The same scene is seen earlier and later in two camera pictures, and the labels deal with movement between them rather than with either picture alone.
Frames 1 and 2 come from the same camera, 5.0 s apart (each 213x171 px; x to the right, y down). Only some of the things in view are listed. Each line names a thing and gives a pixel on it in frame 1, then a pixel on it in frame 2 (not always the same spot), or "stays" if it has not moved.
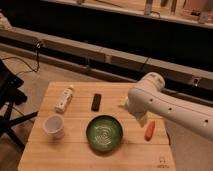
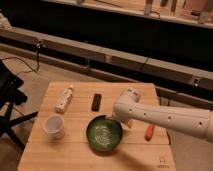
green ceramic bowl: (104, 132) stays
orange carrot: (150, 130) stays
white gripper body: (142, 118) → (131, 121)
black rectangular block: (96, 101) stays
